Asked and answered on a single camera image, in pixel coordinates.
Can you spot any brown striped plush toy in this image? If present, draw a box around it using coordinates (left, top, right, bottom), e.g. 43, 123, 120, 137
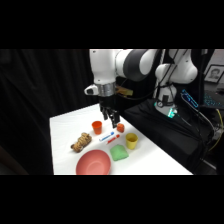
70, 132, 93, 154

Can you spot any blue capped white marker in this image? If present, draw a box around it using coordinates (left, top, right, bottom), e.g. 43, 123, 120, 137
98, 131, 115, 142

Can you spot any black covered robot stand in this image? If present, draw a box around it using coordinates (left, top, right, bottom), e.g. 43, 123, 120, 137
122, 98, 216, 176

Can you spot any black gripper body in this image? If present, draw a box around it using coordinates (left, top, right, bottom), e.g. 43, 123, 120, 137
98, 94, 118, 114

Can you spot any yellow cable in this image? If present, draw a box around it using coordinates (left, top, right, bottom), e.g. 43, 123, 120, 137
209, 108, 224, 152

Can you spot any green folded cloth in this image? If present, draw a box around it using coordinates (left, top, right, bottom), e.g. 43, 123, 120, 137
109, 144, 130, 162

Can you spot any red ball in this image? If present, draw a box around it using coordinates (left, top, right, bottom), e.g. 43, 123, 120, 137
116, 122, 126, 133

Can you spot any red capped white marker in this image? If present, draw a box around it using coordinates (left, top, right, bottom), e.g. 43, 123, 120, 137
106, 134, 121, 145

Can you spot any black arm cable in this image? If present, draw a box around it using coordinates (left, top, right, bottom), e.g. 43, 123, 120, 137
155, 49, 183, 101

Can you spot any black curtain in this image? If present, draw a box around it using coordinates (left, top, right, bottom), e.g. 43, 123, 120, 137
0, 49, 101, 176

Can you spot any orange plastic cup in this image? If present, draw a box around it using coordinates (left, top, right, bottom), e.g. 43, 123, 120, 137
91, 120, 103, 136

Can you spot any pink bowl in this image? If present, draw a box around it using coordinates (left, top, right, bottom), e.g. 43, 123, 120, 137
75, 149, 112, 176

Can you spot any yellow plastic cup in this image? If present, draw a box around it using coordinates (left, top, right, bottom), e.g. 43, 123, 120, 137
125, 132, 139, 150

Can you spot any blue lit device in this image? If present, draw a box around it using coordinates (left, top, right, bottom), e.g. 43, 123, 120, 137
180, 88, 200, 110

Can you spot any small green light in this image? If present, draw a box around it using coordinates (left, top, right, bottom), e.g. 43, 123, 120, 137
167, 108, 178, 120

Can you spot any framed portrait picture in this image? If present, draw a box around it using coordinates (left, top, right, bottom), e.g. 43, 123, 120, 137
203, 64, 224, 84

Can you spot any tan wrist camera box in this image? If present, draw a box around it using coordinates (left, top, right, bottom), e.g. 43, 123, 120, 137
114, 84, 134, 98

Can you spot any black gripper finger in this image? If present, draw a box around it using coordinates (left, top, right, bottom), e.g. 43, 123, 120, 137
110, 109, 121, 129
101, 107, 111, 121

